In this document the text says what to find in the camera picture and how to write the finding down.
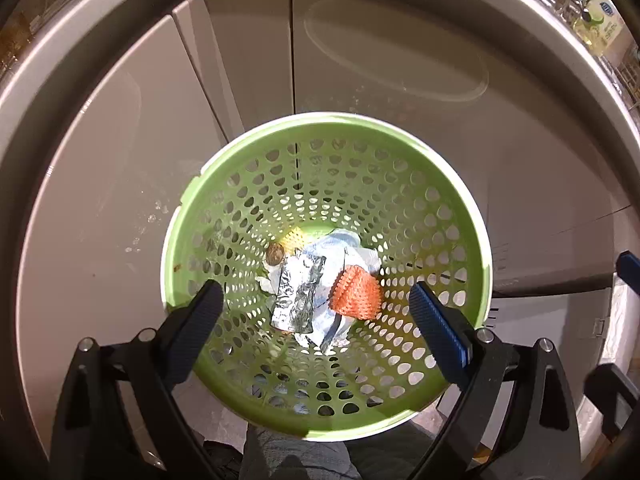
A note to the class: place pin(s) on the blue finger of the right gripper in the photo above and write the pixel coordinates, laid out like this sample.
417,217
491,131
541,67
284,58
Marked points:
627,267

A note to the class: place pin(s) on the orange foam fruit net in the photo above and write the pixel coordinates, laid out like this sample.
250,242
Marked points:
356,294

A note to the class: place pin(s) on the dish soap bottle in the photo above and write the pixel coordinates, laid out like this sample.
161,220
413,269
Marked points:
598,25

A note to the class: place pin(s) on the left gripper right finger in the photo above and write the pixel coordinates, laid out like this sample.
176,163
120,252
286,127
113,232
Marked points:
445,331

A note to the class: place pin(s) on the white printed tissue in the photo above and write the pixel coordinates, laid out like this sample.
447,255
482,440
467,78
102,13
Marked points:
341,248

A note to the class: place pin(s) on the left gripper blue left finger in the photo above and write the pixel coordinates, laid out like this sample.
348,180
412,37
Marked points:
186,330

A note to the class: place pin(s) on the green perforated trash basket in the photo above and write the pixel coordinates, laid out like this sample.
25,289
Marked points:
316,226

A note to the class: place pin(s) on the silver foil wrapper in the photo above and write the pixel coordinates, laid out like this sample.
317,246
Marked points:
293,308

